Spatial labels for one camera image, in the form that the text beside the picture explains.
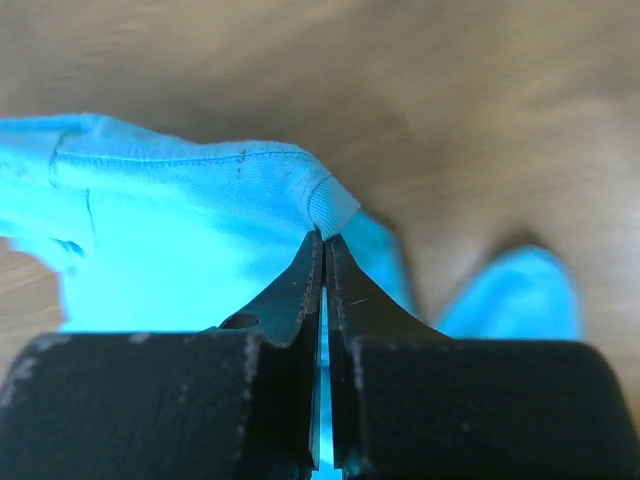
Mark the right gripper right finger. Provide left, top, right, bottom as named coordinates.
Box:
left=325, top=237, right=639, bottom=479

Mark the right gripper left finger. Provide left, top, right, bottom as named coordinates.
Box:
left=1, top=232, right=324, bottom=479

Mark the turquoise t shirt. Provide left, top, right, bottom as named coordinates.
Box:
left=1, top=114, right=577, bottom=342

